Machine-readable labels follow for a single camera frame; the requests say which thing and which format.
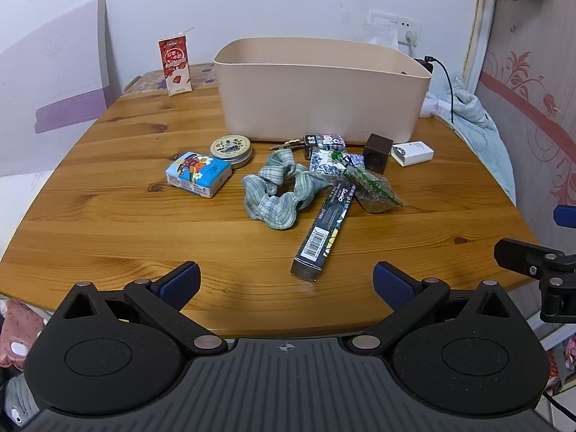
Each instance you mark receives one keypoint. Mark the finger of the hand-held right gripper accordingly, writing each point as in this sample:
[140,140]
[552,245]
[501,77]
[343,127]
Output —
[566,217]
[517,256]

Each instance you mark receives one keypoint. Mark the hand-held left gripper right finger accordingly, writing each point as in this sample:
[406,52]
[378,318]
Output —
[392,285]

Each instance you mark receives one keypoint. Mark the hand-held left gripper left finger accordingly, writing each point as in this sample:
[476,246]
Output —
[182,285]

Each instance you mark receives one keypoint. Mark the long black box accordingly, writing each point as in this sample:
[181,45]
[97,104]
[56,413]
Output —
[321,229]

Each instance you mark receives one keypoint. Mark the green plaid scrunchie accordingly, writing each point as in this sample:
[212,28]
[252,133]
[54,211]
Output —
[270,209]

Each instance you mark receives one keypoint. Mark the white card box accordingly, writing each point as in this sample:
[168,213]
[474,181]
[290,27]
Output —
[411,153]

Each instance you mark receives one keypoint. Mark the blue white patterned packet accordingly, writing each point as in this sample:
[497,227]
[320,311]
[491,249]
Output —
[326,164]

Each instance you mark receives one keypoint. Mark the round metal tin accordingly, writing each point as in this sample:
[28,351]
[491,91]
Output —
[230,150]

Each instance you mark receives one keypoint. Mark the small black patterned box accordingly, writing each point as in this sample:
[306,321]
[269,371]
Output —
[324,141]

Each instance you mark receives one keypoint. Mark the beige plastic storage bin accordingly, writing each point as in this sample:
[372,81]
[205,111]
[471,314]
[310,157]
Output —
[315,99]

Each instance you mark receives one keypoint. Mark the green snack packet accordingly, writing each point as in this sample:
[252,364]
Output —
[375,193]

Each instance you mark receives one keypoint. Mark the colourful blue tissue pack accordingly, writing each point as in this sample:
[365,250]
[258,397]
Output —
[198,175]

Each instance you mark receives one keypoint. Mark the light blue cloth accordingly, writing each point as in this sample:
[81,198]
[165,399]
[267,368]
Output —
[481,139]

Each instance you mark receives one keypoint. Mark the brown cube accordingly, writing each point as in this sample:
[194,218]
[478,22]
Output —
[377,155]

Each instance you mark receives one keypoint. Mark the floral patterned board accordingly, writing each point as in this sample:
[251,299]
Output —
[531,76]

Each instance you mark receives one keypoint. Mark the grey plush toy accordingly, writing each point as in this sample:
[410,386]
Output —
[18,396]

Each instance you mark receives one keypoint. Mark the black charger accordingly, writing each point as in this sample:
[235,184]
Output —
[424,65]

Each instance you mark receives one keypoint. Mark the floral table mat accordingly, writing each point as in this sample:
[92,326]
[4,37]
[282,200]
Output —
[204,76]

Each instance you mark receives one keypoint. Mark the red milk carton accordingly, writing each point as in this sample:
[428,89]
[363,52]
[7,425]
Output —
[175,67]

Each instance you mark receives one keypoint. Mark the white plug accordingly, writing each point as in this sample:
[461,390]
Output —
[408,38]

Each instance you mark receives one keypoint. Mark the white purple panel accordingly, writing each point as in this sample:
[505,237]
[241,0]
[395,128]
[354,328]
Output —
[49,81]

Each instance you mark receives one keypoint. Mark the clear plastic bag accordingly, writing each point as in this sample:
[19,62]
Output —
[378,36]

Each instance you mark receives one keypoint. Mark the white wall socket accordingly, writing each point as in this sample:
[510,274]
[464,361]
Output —
[387,18]

